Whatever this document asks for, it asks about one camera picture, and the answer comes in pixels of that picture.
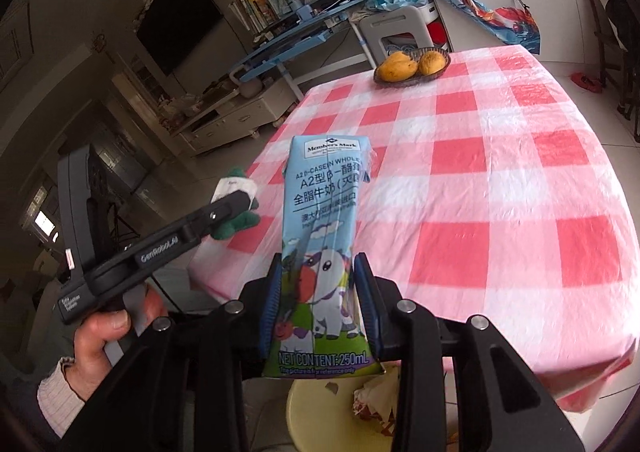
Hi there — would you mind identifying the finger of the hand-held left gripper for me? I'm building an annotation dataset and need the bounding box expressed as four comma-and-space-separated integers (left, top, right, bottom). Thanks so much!
180, 189, 253, 245

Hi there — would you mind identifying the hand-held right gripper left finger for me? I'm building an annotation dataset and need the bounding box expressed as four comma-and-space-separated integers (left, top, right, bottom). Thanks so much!
65, 252, 301, 452

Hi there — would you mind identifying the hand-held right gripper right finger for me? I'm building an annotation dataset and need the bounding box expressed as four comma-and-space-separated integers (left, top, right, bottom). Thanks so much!
352, 252, 586, 452

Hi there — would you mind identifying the green plush toy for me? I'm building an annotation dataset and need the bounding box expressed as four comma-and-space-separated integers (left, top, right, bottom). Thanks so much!
209, 167, 261, 240

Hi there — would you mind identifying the printed paper food bag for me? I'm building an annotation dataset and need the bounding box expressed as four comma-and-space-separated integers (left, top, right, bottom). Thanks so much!
352, 369, 401, 423

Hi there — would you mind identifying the yellow plastic basin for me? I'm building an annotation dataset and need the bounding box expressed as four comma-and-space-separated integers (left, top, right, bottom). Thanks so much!
286, 364, 401, 452

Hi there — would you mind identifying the person's left forearm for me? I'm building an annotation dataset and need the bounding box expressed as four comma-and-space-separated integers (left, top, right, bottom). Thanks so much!
0, 357, 91, 452

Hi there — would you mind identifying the person's left hand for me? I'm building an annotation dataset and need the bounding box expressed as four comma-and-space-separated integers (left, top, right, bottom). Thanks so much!
72, 285, 170, 390

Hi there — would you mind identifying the cream television cabinet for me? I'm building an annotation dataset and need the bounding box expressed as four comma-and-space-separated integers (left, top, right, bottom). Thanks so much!
172, 82, 301, 155

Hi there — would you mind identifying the pink checked tablecloth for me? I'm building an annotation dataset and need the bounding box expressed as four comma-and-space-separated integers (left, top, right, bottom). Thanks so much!
192, 45, 628, 415

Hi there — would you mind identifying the black television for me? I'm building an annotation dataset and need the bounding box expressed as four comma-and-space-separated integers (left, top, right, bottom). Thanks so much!
136, 0, 224, 78

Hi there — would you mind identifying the blue study desk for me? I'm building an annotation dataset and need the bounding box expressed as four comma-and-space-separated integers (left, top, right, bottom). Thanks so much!
232, 0, 381, 103

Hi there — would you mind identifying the row of books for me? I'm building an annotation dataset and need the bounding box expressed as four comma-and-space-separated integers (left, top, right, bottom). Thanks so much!
230, 0, 281, 36

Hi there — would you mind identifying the fruit bowl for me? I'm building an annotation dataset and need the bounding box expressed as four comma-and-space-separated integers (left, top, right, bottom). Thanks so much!
373, 46, 452, 88

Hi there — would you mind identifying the white plastic stool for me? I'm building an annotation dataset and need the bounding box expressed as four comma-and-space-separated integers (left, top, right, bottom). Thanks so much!
359, 5, 436, 60

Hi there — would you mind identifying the red slipper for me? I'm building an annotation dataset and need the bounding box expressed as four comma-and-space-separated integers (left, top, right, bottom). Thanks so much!
570, 72, 603, 93

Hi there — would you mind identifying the wooden chair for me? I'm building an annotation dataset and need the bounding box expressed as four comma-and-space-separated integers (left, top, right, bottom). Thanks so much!
565, 0, 640, 143

